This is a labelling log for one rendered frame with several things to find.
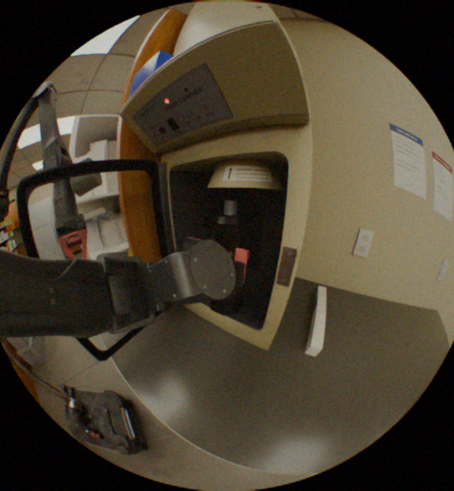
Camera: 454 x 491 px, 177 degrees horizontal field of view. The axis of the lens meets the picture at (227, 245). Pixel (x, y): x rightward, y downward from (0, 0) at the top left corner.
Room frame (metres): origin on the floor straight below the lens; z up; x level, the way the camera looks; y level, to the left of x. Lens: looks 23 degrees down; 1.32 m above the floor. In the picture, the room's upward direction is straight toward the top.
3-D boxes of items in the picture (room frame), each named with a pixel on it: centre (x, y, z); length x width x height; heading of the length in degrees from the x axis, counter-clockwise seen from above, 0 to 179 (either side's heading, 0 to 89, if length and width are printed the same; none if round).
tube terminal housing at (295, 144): (0.37, -0.04, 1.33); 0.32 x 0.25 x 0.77; 57
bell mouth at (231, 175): (0.33, -0.04, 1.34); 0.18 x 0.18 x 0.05
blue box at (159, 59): (0.26, 0.13, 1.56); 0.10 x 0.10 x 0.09; 57
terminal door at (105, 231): (0.19, 0.23, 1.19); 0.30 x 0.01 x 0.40; 153
